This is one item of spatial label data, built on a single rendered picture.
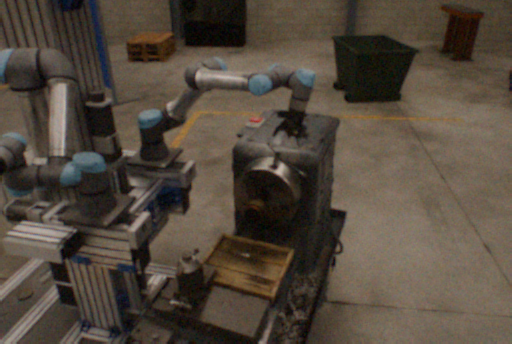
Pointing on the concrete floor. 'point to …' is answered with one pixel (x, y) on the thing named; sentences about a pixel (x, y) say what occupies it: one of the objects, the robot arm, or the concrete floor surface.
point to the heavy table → (461, 31)
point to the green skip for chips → (371, 67)
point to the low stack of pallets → (151, 46)
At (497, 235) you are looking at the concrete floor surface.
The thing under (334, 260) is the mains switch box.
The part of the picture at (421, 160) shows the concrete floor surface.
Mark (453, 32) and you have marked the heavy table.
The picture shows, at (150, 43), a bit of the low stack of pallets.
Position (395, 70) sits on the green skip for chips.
